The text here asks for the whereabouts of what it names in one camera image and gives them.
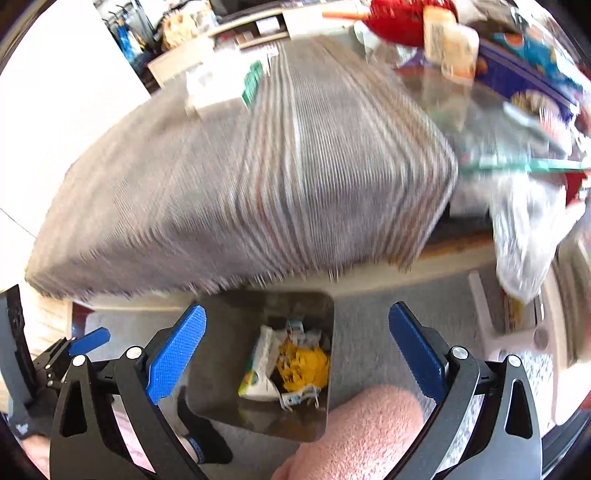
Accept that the white green medicine box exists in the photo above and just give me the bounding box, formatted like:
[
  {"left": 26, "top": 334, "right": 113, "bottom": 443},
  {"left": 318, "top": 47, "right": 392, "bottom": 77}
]
[{"left": 238, "top": 325, "right": 287, "bottom": 402}]

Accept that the blue printed snack box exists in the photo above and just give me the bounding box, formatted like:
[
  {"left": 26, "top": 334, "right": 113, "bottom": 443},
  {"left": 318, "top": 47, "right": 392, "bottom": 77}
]
[{"left": 475, "top": 38, "right": 580, "bottom": 123}]

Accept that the yellow plush bag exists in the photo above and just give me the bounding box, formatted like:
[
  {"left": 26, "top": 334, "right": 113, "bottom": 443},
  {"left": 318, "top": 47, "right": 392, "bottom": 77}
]
[{"left": 160, "top": 11, "right": 204, "bottom": 51}]

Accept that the grey square trash bin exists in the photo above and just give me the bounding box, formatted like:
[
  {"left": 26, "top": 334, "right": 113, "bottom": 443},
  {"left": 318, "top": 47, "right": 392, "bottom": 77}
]
[{"left": 185, "top": 290, "right": 334, "bottom": 442}]

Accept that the person's bare knee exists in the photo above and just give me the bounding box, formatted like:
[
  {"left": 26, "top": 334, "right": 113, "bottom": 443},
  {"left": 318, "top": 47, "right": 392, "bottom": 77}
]
[{"left": 273, "top": 385, "right": 424, "bottom": 479}]

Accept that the yellow crumpled trash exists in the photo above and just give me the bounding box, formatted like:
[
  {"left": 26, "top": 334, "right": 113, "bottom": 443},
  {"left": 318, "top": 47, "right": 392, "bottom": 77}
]
[{"left": 276, "top": 341, "right": 331, "bottom": 392}]

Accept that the orange foam stick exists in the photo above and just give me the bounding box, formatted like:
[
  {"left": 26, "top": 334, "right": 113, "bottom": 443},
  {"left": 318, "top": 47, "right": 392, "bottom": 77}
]
[{"left": 322, "top": 11, "right": 370, "bottom": 21}]

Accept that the clear hanging plastic bag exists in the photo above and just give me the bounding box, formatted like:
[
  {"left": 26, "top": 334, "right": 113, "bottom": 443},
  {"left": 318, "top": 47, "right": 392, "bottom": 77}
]
[{"left": 489, "top": 174, "right": 577, "bottom": 304}]

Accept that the wooden flat box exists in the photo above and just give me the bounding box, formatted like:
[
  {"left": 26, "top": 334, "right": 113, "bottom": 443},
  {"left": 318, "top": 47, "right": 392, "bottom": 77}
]
[{"left": 420, "top": 232, "right": 493, "bottom": 259}]

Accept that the white plastic stool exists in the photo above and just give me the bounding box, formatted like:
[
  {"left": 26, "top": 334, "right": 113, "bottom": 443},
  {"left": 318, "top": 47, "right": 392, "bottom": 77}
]
[{"left": 468, "top": 270, "right": 551, "bottom": 361}]

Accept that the grey plaid tablecloth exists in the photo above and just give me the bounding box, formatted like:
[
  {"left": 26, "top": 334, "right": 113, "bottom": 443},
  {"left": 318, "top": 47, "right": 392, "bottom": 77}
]
[{"left": 25, "top": 36, "right": 458, "bottom": 299}]

